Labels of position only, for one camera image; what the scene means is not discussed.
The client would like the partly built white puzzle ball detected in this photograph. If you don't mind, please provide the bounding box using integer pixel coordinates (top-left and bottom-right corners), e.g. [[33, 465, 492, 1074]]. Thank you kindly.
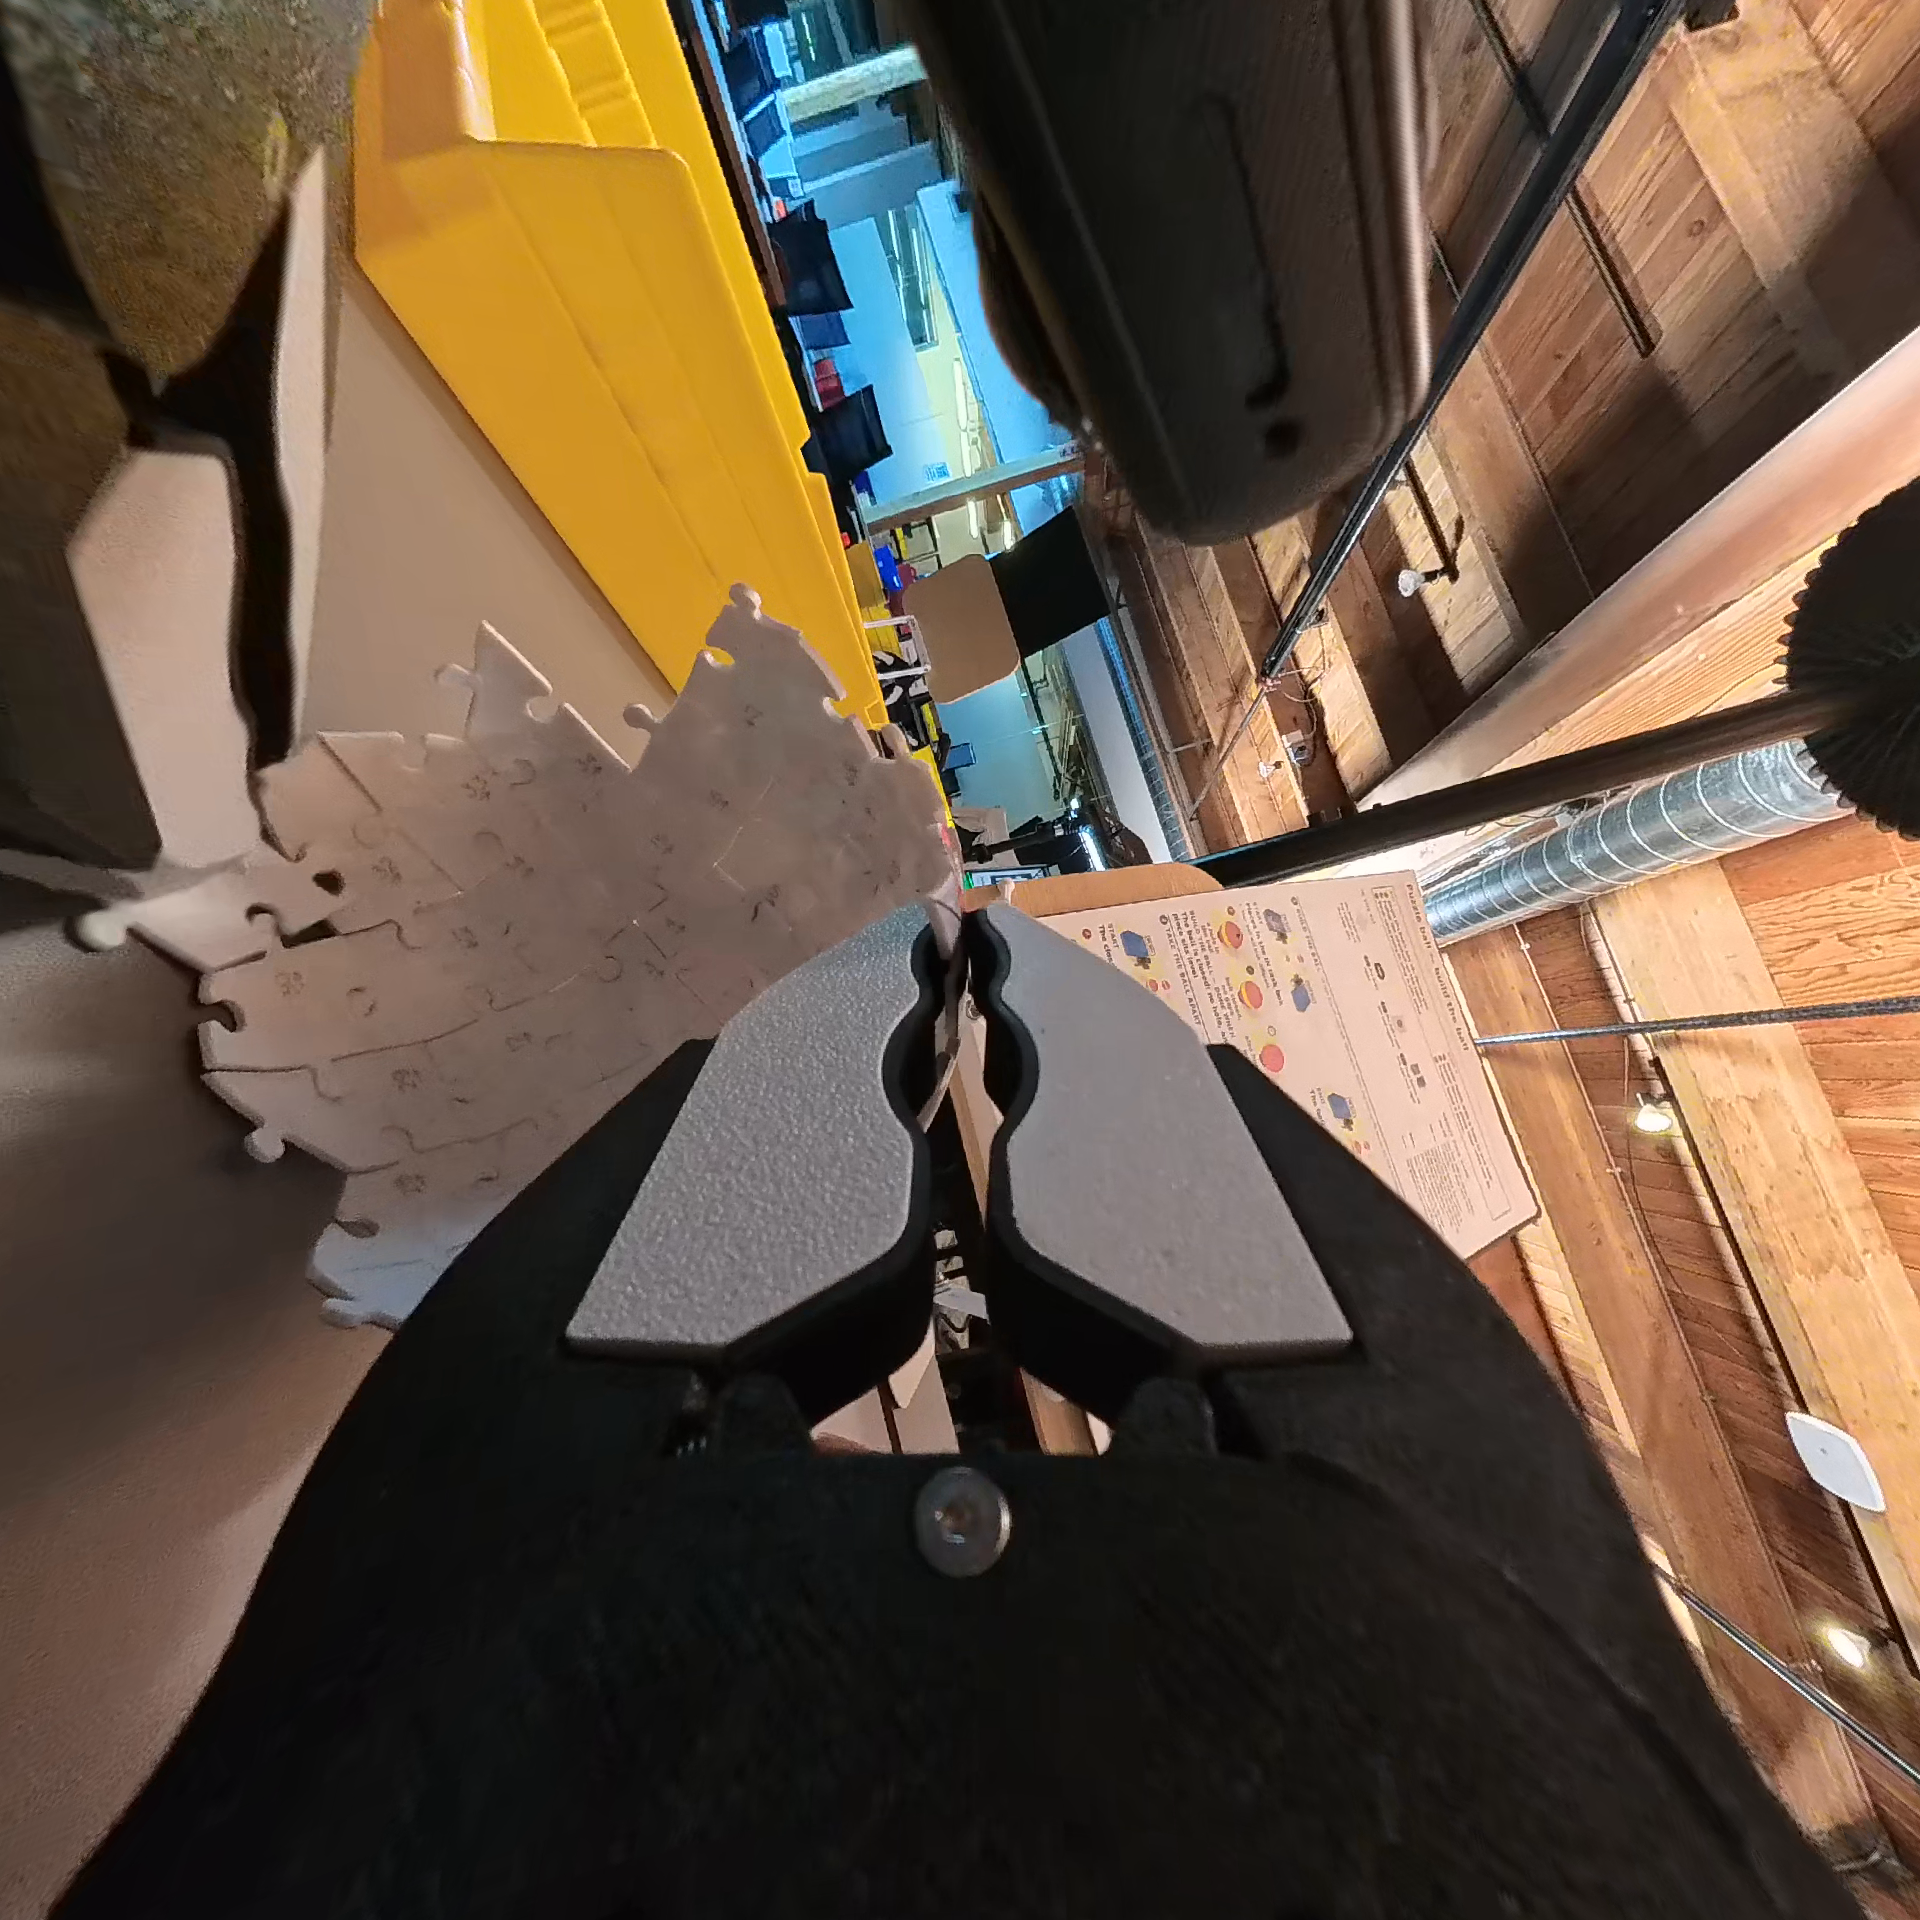
[[195, 583, 963, 1334]]

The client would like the white ceiling device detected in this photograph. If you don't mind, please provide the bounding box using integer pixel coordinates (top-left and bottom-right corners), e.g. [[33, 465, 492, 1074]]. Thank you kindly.
[[1782, 1410, 1895, 1517]]

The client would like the yellow plastic bin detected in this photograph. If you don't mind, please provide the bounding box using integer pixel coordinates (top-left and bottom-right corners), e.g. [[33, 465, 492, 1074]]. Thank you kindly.
[[353, 132, 887, 721], [359, 0, 841, 495]]

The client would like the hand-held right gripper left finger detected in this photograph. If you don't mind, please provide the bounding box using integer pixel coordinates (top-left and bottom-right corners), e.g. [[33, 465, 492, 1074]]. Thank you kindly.
[[563, 901, 940, 1402]]

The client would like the silver ventilation duct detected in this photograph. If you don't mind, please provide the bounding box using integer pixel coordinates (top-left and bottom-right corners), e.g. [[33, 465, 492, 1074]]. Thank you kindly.
[[1422, 737, 1850, 943]]

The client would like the white-backed puzzle piece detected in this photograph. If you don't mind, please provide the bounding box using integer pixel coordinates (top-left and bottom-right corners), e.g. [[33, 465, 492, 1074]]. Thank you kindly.
[[71, 854, 349, 952]]

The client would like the tan chair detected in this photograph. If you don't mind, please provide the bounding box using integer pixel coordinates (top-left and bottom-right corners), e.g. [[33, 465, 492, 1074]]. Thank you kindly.
[[902, 550, 1025, 703]]

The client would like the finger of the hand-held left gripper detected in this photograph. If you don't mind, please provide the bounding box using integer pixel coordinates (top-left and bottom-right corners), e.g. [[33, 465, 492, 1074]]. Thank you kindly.
[[63, 386, 302, 874], [244, 145, 338, 754]]

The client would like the black panel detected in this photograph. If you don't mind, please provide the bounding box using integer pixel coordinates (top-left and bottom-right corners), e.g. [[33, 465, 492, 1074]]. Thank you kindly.
[[989, 508, 1115, 663]]

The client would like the thin metal rod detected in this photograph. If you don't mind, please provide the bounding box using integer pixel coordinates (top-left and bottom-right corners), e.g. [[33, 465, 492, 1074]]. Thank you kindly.
[[1477, 1001, 1920, 1052]]

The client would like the black ceiling rail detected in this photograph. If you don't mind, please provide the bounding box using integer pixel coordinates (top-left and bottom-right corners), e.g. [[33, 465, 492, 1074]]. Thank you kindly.
[[1257, 0, 1705, 680]]

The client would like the black ribbed disc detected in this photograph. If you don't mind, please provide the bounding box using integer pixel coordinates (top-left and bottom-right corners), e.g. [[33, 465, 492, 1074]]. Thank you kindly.
[[1782, 478, 1920, 840]]

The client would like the black pole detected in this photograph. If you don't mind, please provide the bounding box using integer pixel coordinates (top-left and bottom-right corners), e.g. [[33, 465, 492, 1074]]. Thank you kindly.
[[1201, 680, 1853, 888]]

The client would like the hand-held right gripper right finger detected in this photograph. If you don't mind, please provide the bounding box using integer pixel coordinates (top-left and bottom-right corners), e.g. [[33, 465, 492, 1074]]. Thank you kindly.
[[965, 901, 1355, 1418]]

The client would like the black case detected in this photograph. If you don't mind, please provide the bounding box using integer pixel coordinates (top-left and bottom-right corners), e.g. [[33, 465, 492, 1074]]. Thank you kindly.
[[897, 0, 1444, 543]]

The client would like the printed instruction board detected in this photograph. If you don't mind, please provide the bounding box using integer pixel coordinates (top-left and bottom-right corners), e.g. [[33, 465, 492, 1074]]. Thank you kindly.
[[1035, 865, 1545, 1263]]

